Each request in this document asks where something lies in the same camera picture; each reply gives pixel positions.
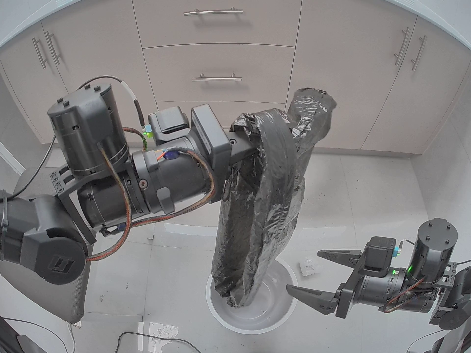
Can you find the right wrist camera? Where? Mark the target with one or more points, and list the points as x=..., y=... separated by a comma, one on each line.
x=379, y=252

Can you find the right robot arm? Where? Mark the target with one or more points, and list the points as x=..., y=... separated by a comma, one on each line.
x=434, y=248

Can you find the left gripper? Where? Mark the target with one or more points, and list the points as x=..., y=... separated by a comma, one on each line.
x=173, y=182

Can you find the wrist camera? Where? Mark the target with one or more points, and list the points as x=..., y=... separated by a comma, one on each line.
x=169, y=123
x=379, y=252

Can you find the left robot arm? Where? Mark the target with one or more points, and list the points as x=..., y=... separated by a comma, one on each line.
x=88, y=131

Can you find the black plastic bag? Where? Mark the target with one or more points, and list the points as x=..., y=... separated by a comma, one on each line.
x=257, y=215

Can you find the crumpled white paper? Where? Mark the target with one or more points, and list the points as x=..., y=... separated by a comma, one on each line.
x=310, y=267

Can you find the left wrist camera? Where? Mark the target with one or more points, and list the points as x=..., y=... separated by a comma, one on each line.
x=169, y=123

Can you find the white trash bin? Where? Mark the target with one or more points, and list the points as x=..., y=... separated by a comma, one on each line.
x=272, y=307

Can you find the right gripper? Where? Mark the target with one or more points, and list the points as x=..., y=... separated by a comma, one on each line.
x=371, y=291

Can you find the beige cabinet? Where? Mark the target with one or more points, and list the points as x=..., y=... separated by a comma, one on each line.
x=220, y=31

